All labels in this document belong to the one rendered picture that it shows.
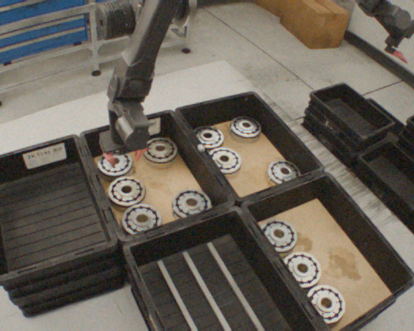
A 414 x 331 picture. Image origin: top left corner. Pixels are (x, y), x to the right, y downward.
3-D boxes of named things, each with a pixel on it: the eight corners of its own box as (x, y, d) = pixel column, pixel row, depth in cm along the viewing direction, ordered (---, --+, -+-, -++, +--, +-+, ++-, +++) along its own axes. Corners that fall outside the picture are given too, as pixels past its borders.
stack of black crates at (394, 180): (334, 199, 202) (356, 155, 177) (367, 180, 214) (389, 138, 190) (383, 251, 180) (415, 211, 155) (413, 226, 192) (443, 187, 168)
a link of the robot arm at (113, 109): (126, 89, 83) (102, 96, 81) (139, 107, 80) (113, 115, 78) (128, 111, 89) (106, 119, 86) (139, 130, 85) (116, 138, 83)
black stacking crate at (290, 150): (172, 137, 125) (173, 109, 117) (248, 117, 136) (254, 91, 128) (231, 230, 102) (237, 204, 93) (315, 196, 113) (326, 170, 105)
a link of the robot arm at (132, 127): (147, 73, 82) (112, 72, 76) (170, 103, 76) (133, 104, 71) (132, 116, 89) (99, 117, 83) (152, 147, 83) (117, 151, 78)
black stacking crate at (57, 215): (-8, 187, 103) (-20, 161, 94) (82, 161, 114) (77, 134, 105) (11, 305, 79) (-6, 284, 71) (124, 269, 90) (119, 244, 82)
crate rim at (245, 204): (236, 209, 95) (237, 203, 93) (325, 175, 106) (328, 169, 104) (327, 345, 71) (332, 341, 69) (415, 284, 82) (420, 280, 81)
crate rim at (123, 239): (78, 138, 107) (77, 132, 105) (172, 114, 118) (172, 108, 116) (121, 249, 83) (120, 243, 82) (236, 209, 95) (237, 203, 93)
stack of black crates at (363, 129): (289, 154, 223) (308, 92, 191) (322, 139, 236) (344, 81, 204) (333, 199, 201) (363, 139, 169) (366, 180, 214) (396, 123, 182)
